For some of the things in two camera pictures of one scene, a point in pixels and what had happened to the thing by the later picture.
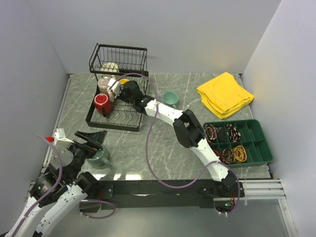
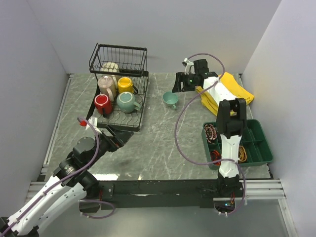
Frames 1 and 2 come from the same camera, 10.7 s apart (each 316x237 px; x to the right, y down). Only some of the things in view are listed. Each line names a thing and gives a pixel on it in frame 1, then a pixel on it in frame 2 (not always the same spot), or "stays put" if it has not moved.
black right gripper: (120, 96) → (181, 77)
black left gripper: (95, 140) → (119, 138)
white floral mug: (109, 66) stays put
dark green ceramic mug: (100, 158) → (125, 101)
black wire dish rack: (117, 100) stays put
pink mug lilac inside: (102, 83) stays put
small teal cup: (170, 97) stays put
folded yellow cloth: (223, 95) stays put
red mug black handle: (103, 104) stays put
